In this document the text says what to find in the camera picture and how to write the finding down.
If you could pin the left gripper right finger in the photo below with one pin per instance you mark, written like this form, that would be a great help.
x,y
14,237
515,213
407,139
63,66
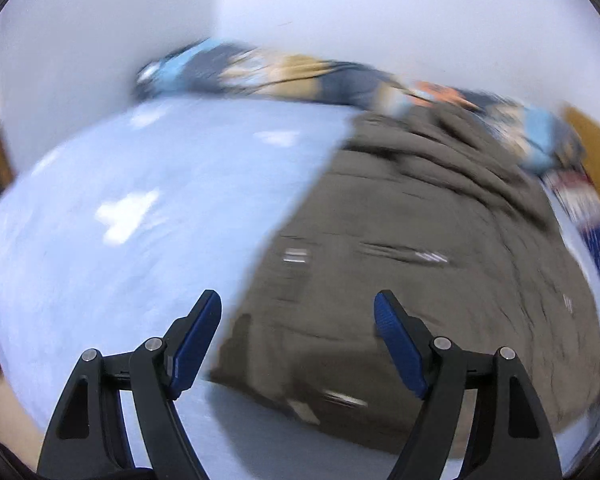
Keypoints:
x,y
510,436

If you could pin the patchwork cartoon quilt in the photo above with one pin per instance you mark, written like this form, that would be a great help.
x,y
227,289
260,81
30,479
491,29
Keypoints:
x,y
538,138

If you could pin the blue star pillow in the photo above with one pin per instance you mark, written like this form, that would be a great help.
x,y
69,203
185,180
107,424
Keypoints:
x,y
578,197

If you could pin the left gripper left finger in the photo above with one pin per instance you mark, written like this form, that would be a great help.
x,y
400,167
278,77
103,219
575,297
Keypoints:
x,y
86,437

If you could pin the olive puffer jacket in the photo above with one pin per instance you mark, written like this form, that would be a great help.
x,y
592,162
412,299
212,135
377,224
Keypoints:
x,y
432,208

